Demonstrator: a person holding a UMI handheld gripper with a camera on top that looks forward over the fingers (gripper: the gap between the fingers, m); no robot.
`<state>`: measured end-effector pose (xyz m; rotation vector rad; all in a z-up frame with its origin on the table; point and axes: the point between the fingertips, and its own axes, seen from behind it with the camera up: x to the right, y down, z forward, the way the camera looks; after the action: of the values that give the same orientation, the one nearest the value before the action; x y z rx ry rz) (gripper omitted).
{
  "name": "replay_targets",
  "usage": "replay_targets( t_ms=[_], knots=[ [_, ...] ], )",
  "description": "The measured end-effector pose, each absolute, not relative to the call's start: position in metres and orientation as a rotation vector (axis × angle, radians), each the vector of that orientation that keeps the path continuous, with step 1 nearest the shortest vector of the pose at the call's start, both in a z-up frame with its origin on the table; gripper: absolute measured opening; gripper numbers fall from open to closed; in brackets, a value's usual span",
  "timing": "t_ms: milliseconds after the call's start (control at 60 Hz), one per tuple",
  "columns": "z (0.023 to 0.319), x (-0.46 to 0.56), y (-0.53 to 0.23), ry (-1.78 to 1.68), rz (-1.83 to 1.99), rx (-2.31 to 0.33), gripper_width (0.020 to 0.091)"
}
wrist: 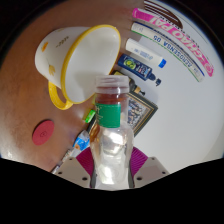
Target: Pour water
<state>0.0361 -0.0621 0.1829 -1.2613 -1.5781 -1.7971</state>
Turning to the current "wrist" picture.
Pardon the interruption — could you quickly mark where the blue tissue pack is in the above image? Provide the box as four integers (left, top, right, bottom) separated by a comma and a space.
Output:
73, 129, 91, 151

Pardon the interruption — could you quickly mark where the tall white green tube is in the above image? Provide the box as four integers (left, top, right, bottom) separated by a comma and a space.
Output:
130, 21, 205, 83

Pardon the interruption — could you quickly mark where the white yellow-rimmed mug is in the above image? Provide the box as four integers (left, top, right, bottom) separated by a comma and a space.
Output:
34, 24, 122, 111

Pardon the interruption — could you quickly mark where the clear green-labelled plastic bottle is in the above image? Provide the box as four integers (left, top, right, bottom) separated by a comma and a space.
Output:
89, 74, 135, 190

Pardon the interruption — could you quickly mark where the white blue-capped lotion bottle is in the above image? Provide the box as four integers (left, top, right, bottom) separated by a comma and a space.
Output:
125, 37, 167, 69

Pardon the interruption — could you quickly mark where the flat round red coaster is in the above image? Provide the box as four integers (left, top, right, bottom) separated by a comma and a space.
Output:
31, 119, 55, 146

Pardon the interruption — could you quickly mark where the dark blue pump bottle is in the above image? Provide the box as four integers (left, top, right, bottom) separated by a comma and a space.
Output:
116, 53, 162, 87

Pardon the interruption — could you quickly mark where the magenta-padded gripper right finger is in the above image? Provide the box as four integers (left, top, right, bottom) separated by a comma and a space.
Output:
128, 146, 171, 189

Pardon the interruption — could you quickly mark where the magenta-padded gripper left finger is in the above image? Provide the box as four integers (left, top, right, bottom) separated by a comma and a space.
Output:
53, 146, 98, 189

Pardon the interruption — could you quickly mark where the framed group photo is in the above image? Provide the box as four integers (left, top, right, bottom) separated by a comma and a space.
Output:
109, 69, 159, 138

